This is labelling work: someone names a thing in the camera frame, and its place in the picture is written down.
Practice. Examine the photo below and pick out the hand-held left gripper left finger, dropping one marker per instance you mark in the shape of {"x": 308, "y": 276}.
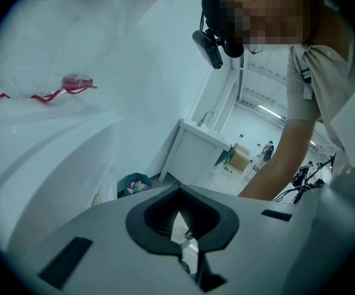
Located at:
{"x": 97, "y": 244}

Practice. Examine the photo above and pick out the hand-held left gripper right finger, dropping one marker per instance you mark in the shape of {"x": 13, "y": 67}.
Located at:
{"x": 257, "y": 244}

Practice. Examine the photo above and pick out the person's right forearm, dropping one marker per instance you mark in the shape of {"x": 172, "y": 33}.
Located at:
{"x": 275, "y": 164}

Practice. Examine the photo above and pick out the dark round waste basket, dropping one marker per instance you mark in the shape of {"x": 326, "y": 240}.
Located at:
{"x": 123, "y": 189}

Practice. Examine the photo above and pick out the white plastic bottle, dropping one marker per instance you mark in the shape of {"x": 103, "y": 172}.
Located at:
{"x": 139, "y": 185}

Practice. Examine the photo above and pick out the brown cardboard box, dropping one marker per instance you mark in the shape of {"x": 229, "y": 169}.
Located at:
{"x": 239, "y": 160}

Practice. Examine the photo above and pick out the dark green container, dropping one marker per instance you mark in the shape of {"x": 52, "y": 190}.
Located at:
{"x": 223, "y": 157}

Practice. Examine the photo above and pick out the white sink cabinet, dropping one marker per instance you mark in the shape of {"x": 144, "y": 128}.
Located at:
{"x": 189, "y": 152}

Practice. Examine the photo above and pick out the long ceiling light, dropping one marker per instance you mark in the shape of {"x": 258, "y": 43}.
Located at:
{"x": 271, "y": 110}

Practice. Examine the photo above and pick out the chrome sink faucet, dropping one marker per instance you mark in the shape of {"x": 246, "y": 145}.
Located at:
{"x": 201, "y": 120}

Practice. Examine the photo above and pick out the person's beige shirt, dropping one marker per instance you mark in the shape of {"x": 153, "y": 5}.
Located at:
{"x": 334, "y": 81}

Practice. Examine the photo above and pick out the clear plastic bag red print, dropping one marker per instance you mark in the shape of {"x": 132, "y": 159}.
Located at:
{"x": 57, "y": 41}

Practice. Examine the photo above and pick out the person's neck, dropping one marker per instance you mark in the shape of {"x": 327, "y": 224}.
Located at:
{"x": 334, "y": 32}

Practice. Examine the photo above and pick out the person's head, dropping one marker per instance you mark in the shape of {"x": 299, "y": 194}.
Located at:
{"x": 272, "y": 11}

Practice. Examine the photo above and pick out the black head camera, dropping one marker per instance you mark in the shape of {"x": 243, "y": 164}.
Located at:
{"x": 209, "y": 49}

